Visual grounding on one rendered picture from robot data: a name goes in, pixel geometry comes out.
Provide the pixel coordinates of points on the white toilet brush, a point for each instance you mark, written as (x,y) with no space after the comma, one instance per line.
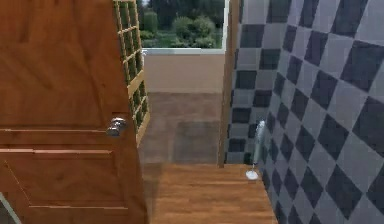
(257,146)

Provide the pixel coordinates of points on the pale wooden lattice door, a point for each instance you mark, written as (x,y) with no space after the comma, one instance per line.
(134,66)

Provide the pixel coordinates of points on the silver round door knob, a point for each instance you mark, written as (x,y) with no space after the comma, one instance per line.
(116,127)

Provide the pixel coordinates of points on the white framed window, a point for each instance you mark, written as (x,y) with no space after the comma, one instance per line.
(183,25)

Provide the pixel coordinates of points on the brown wooden room door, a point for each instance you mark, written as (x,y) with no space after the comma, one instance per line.
(60,100)

